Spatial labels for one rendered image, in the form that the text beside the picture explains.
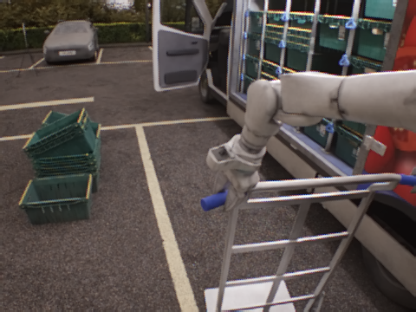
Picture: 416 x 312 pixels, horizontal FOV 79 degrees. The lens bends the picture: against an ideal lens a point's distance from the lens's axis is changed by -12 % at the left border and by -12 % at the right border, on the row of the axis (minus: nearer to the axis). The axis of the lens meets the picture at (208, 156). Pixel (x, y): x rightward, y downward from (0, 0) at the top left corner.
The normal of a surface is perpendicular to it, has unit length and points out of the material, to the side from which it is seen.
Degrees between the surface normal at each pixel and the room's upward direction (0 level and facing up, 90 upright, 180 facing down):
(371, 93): 73
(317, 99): 89
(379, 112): 108
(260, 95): 88
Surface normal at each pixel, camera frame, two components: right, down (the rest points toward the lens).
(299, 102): -0.81, 0.27
